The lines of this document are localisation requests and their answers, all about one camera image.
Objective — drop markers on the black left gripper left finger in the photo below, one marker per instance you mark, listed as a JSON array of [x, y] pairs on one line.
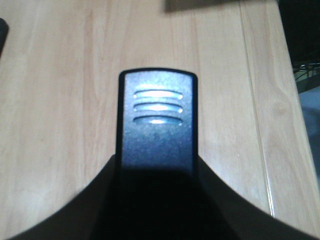
[[76, 220]]

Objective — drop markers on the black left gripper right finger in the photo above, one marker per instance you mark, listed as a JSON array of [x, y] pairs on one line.
[[246, 220]]

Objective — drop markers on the black stapler with orange button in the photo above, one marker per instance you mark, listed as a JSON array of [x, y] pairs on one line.
[[156, 194]]

